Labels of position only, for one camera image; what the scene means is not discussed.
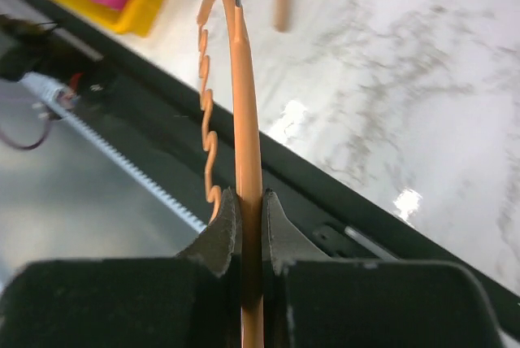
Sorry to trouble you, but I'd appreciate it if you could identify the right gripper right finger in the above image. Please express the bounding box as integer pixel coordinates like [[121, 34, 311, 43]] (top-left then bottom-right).
[[262, 189, 329, 275]]

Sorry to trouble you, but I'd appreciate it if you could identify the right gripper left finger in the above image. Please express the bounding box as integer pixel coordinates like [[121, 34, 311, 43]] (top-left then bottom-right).
[[175, 188, 242, 277]]

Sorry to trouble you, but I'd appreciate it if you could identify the orange hanger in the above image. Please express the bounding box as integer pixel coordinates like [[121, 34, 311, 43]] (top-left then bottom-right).
[[197, 0, 264, 347]]

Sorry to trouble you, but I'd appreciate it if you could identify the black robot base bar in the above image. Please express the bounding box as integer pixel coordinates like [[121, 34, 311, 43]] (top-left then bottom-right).
[[0, 0, 520, 331]]

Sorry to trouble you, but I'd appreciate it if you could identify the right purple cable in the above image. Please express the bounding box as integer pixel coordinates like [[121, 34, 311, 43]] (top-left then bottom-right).
[[0, 111, 56, 152]]

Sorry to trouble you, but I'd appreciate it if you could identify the white cable duct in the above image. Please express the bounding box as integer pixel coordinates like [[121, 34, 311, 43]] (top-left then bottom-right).
[[20, 72, 206, 233]]

